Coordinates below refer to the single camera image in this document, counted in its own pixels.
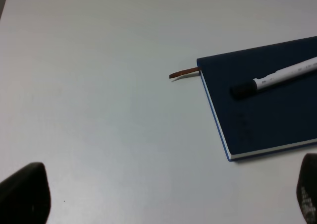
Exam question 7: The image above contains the blue hardcover notebook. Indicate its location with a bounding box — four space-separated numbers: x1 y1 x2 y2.
169 36 317 162

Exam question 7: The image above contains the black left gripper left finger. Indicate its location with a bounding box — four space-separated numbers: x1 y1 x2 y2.
0 162 51 224

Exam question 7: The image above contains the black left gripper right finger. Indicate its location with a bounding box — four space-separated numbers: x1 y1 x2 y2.
296 153 317 224

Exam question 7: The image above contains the white marker pen black cap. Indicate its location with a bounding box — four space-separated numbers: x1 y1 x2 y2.
230 57 317 100

